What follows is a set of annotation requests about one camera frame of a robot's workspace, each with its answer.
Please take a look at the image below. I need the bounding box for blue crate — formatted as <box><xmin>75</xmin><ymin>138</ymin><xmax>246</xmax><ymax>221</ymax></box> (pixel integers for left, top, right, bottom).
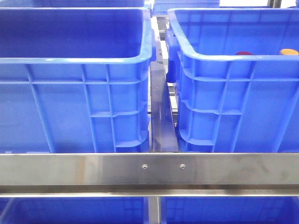
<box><xmin>153</xmin><ymin>0</ymin><xmax>220</xmax><ymax>15</ymax></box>
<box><xmin>166</xmin><ymin>8</ymin><xmax>299</xmax><ymax>153</ymax></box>
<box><xmin>0</xmin><ymin>197</ymin><xmax>149</xmax><ymax>224</ymax></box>
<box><xmin>0</xmin><ymin>7</ymin><xmax>155</xmax><ymax>154</ymax></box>
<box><xmin>0</xmin><ymin>0</ymin><xmax>154</xmax><ymax>9</ymax></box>
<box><xmin>164</xmin><ymin>196</ymin><xmax>299</xmax><ymax>224</ymax></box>

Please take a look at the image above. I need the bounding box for blue crate front left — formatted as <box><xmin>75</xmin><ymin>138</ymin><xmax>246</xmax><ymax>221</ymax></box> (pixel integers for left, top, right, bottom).
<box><xmin>0</xmin><ymin>7</ymin><xmax>155</xmax><ymax>154</ymax></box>

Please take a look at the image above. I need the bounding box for blue crate lower right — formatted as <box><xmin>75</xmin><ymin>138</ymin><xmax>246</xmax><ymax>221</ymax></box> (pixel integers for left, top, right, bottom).
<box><xmin>164</xmin><ymin>196</ymin><xmax>299</xmax><ymax>224</ymax></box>

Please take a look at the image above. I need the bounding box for steel rack front rail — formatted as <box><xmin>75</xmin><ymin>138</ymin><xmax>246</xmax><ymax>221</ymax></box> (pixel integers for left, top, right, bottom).
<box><xmin>0</xmin><ymin>153</ymin><xmax>299</xmax><ymax>197</ymax></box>

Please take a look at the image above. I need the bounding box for blue crate back left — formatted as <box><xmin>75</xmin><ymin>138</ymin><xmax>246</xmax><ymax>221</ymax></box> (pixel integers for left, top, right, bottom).
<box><xmin>0</xmin><ymin>0</ymin><xmax>154</xmax><ymax>9</ymax></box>

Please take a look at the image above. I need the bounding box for red mushroom push button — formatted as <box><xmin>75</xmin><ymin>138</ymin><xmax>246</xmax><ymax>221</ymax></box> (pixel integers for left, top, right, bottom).
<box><xmin>236</xmin><ymin>51</ymin><xmax>253</xmax><ymax>56</ymax></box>

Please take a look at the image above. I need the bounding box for blue crate lower left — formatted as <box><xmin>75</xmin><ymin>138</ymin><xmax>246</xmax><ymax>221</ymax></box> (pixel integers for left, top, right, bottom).
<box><xmin>0</xmin><ymin>197</ymin><xmax>149</xmax><ymax>224</ymax></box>

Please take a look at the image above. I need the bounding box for yellow push button top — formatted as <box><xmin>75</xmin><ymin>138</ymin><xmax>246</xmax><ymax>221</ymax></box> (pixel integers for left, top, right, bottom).
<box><xmin>280</xmin><ymin>49</ymin><xmax>299</xmax><ymax>56</ymax></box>

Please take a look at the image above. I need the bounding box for blue crate front right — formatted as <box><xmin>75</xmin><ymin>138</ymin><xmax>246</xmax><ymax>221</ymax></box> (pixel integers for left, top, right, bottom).
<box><xmin>166</xmin><ymin>8</ymin><xmax>299</xmax><ymax>153</ymax></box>

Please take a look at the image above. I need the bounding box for blue crate back right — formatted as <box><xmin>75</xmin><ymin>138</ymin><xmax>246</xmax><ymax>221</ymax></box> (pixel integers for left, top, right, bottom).
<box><xmin>153</xmin><ymin>0</ymin><xmax>220</xmax><ymax>15</ymax></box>

